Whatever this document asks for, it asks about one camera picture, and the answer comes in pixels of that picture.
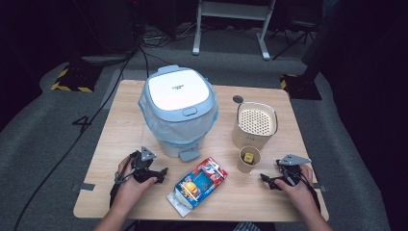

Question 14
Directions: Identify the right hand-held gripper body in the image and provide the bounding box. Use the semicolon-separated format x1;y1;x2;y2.
276;154;313;187

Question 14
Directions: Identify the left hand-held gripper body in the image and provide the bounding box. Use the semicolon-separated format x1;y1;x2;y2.
129;146;162;185

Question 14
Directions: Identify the brown paper cup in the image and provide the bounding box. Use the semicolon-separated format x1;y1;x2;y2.
237;145;262;174

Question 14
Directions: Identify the person's right hand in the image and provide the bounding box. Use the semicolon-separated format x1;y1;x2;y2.
273;164;318;210

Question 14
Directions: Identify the person's left hand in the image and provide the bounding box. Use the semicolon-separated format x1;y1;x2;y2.
112;155;159;207

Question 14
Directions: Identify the beige perforated canister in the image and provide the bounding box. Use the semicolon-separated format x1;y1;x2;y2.
231;101;279;151

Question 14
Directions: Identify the person's dark clothing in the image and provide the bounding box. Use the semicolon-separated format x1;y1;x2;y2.
128;220;277;231

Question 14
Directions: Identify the black yellow striped base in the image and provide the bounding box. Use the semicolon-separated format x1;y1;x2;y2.
50;65;101;93
279;73;323;101

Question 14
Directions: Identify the grey flat stand base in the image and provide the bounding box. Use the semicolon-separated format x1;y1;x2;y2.
81;52;135;67

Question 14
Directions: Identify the black tripod stand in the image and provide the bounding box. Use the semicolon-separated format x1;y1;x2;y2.
268;17;323;61

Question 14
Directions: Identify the white metal stand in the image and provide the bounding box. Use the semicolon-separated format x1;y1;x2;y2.
191;0;277;62

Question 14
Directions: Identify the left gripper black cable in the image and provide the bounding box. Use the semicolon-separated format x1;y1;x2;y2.
109;151;140;209

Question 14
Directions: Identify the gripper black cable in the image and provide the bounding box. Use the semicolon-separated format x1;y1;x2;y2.
282;167;322;214
109;151;140;209

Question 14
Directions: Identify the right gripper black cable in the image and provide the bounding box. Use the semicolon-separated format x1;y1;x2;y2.
282;167;322;214

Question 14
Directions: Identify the long black floor cable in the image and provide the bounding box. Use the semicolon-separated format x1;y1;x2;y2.
12;47;143;231

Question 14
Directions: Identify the bundle of floor cables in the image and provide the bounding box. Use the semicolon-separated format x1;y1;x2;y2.
140;21;200;50

